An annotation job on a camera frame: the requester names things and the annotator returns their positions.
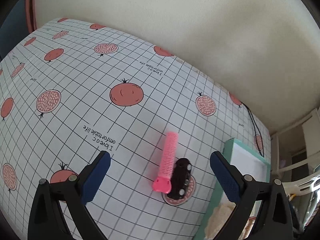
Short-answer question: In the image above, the teal shallow box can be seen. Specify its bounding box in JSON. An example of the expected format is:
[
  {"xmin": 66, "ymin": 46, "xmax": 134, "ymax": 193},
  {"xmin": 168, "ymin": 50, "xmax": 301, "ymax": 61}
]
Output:
[{"xmin": 193, "ymin": 138, "xmax": 271, "ymax": 239}]

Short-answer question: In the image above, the cream lace scrunchie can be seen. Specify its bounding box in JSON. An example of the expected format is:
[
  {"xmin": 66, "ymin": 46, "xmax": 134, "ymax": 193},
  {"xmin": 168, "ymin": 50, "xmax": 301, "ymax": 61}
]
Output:
[{"xmin": 204, "ymin": 202, "xmax": 235, "ymax": 239}]

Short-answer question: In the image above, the pink hair roller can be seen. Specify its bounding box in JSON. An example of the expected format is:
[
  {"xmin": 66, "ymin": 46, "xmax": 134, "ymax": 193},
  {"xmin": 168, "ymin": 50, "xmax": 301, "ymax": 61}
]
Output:
[{"xmin": 152, "ymin": 132, "xmax": 178, "ymax": 194}]

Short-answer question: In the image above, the pomegranate grid tablecloth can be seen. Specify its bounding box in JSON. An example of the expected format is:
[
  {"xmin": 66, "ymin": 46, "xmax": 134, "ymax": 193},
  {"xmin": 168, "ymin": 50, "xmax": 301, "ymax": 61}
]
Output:
[{"xmin": 1, "ymin": 18, "xmax": 271, "ymax": 239}]

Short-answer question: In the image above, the white shelf unit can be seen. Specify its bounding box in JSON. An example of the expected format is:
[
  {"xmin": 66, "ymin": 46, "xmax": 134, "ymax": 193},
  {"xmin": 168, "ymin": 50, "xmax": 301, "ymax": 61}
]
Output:
[{"xmin": 271, "ymin": 108, "xmax": 319, "ymax": 177}]

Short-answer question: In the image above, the black toy car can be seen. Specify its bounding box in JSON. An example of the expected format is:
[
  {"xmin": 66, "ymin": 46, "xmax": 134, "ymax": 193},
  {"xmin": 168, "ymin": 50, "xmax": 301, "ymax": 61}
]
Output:
[{"xmin": 167, "ymin": 158, "xmax": 192, "ymax": 200}]

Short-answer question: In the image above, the black cable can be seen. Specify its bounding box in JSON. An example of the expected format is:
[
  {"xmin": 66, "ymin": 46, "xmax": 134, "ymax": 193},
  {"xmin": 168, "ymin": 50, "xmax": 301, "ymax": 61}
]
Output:
[{"xmin": 241, "ymin": 103, "xmax": 266, "ymax": 157}]

